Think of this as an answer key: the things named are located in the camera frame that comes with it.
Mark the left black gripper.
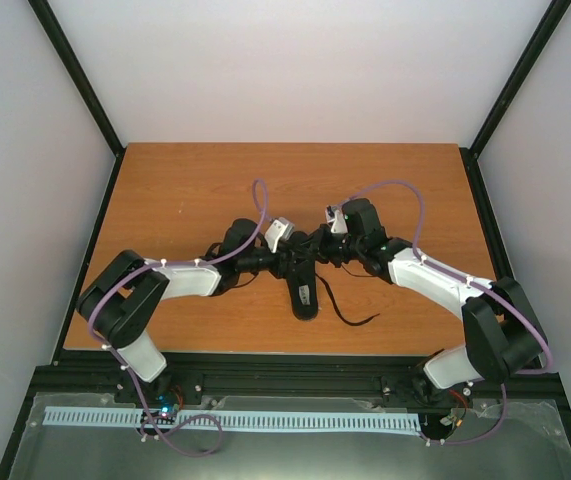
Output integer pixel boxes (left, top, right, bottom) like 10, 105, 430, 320
239, 241, 314, 281

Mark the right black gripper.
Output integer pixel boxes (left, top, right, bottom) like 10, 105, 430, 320
296, 223, 364, 269

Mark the black canvas shoe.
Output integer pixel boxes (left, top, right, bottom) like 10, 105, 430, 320
285, 260, 319, 321

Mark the black shoelace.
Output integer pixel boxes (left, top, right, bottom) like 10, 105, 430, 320
314, 272, 381, 327

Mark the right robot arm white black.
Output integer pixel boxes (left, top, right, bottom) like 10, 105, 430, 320
312, 198, 551, 390

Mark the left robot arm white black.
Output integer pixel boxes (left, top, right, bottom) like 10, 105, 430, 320
76, 218, 318, 403

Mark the left green led circuit board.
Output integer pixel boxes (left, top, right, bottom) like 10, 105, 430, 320
141, 394, 184, 425

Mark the right small connector board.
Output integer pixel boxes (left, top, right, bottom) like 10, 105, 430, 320
440, 407, 467, 429

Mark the clear plastic sheet cover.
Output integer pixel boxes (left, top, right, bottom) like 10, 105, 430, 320
0, 393, 571, 479

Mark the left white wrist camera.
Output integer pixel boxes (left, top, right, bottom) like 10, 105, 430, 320
264, 217, 295, 253

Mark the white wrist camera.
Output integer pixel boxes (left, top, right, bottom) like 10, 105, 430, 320
325, 205, 348, 235
264, 217, 295, 253

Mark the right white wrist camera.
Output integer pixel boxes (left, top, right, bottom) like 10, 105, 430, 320
325, 205, 348, 235

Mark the right black frame post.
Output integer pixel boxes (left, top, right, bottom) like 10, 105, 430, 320
468, 0, 571, 156

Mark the black frame post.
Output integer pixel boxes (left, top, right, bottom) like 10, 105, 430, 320
27, 0, 127, 157
468, 0, 571, 156

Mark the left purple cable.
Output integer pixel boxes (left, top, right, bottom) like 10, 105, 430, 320
87, 178, 224, 457

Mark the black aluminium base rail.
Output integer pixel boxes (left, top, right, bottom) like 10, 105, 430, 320
29, 349, 564, 414

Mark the light blue slotted cable duct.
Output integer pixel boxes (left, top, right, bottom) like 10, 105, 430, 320
42, 406, 421, 436

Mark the left black frame post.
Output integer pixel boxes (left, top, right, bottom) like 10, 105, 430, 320
27, 0, 127, 157

